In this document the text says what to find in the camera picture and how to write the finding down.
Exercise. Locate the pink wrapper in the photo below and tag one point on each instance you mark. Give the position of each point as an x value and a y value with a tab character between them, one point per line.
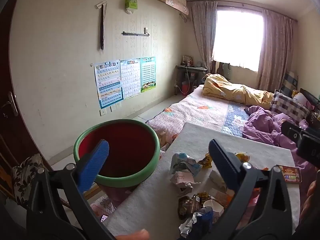
182	180

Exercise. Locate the small yellow wrapper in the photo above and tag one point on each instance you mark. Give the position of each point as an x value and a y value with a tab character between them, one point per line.
242	157

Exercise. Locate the brown plaid pillow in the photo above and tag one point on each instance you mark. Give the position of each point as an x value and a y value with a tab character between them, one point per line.
287	103

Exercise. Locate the white chart wall poster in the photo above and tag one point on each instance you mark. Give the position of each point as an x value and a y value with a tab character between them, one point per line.
130	78

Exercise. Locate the blue packet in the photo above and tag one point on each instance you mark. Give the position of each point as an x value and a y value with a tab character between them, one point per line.
203	220

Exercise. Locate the red bucket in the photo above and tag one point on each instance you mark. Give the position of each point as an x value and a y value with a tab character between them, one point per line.
185	88

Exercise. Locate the mauve curtain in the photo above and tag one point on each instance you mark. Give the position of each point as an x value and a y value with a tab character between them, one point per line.
275	52
202	35

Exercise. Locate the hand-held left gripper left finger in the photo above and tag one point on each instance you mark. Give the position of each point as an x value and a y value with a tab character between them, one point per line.
93	165

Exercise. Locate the white pink pillow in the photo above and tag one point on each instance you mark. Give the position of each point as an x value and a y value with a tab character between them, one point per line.
301	98

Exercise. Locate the blue alphabet wall poster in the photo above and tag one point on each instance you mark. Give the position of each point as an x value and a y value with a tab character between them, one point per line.
108	85

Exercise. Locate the wooden chair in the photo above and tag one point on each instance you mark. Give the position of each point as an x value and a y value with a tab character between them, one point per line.
6	177

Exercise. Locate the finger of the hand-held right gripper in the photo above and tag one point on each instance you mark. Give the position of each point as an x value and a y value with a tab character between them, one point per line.
290	130

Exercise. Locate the blue plaid cushion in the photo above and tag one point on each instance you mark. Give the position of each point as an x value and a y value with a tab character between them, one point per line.
290	81

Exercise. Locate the blue white snack wrapper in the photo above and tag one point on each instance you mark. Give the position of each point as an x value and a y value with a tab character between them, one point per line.
183	162

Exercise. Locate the red bin with green rim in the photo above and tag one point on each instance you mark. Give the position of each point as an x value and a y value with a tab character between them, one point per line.
125	150

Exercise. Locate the green wall pouch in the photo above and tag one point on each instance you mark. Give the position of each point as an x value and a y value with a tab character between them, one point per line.
131	0

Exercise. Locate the blue patterned mat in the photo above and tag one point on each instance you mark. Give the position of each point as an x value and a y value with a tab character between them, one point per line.
235	120

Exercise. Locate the dark glass desk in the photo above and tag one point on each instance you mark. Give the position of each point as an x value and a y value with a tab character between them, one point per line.
191	71

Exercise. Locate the grey green hanging garment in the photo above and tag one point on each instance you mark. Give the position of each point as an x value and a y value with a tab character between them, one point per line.
223	68

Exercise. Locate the bright window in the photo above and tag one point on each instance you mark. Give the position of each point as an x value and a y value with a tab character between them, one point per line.
237	35

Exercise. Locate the person's left hand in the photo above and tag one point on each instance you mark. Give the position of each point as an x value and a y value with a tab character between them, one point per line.
132	235

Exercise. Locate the white cup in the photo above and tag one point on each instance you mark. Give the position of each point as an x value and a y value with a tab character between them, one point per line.
213	207

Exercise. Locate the person's right forearm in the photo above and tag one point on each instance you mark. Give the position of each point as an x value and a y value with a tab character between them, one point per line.
311	200

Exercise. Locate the pink patterned bedspread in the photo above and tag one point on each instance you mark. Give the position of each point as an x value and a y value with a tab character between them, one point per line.
195	110

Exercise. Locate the floral cushion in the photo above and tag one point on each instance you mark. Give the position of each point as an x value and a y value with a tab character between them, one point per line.
23	182

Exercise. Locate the pink floral cloth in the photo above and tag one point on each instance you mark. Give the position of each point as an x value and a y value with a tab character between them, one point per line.
102	205

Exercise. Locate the single white wall socket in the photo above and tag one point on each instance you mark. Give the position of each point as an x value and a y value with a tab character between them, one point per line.
103	112

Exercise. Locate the dark headboard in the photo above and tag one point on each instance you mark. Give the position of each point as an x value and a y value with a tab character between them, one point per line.
310	100

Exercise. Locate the silver wrapper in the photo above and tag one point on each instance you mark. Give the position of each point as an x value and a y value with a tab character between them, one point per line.
186	227

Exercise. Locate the metal wall rail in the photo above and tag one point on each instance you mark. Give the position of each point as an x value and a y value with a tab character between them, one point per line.
135	33

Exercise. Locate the brown snack wrapper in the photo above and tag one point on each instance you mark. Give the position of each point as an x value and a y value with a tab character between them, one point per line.
186	206

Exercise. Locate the white wall switch box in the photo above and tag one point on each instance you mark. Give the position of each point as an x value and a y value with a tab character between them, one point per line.
146	30

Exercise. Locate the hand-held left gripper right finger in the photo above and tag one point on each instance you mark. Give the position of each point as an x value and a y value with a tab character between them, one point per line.
220	160

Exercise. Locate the white fleece mat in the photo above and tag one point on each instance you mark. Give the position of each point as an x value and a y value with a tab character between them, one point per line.
150	200

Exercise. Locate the dark wooden door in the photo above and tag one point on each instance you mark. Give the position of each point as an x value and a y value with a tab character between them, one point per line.
22	135

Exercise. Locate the teal number chart poster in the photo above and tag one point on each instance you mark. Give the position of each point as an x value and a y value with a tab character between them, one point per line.
148	74

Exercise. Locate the yellow quilt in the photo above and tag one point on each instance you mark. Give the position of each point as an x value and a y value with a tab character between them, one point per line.
225	85

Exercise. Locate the double white wall socket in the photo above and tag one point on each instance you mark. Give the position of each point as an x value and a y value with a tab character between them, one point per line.
113	108

